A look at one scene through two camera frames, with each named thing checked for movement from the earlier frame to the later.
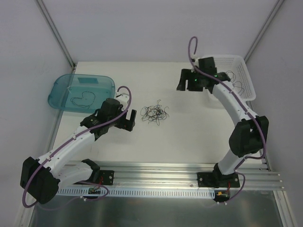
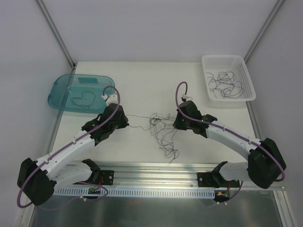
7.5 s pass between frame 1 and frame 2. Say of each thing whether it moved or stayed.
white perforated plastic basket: stayed
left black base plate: stayed
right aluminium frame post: stayed
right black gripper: moved
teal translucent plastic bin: stayed
